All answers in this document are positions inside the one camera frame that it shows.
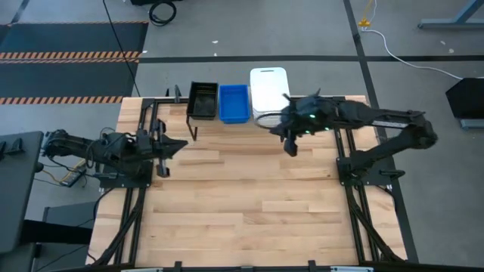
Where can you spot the black desk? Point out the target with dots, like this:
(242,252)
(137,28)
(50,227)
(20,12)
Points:
(19,189)

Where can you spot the black cabinet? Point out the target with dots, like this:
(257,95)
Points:
(68,215)

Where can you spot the black slotted plastic basket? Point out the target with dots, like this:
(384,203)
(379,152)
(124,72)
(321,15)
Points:
(202,107)

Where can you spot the black hazard-striped floor mat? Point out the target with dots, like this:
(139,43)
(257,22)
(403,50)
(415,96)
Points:
(68,79)

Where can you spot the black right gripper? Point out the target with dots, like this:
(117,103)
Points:
(310,113)

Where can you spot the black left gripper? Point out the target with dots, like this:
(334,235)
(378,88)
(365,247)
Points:
(149,147)

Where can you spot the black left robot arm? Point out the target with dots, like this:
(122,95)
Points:
(75,145)

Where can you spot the grey-blue metal stand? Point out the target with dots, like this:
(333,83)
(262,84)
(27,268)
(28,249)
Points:
(446,25)

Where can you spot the blue slotted plastic basket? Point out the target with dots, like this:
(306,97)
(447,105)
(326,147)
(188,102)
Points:
(234,104)

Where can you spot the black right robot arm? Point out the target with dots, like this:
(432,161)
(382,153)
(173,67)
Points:
(397,141)

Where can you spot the black box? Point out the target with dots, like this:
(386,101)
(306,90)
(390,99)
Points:
(467,98)

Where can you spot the black power strip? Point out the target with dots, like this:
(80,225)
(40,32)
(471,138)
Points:
(72,179)

